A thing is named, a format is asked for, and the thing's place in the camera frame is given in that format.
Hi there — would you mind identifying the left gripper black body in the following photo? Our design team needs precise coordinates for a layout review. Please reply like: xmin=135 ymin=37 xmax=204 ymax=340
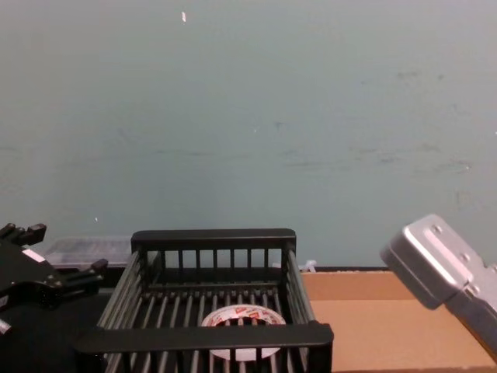
xmin=0 ymin=235 xmax=56 ymax=312

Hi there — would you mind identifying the pale wall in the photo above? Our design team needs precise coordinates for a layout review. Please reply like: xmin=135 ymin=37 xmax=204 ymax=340
xmin=0 ymin=0 xmax=497 ymax=273

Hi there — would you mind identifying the shallow brown cardboard tray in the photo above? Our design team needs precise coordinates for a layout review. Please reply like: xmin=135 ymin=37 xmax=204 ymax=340
xmin=301 ymin=270 xmax=497 ymax=373

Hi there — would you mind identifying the white tape roll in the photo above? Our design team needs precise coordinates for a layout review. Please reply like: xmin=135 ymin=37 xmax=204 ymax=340
xmin=200 ymin=305 xmax=287 ymax=362

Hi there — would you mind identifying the black rack with steel bars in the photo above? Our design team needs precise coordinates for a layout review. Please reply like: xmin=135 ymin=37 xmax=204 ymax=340
xmin=73 ymin=228 xmax=335 ymax=373

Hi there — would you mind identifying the clear plastic case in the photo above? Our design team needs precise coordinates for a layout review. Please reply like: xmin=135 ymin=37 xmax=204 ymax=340
xmin=40 ymin=235 xmax=134 ymax=269

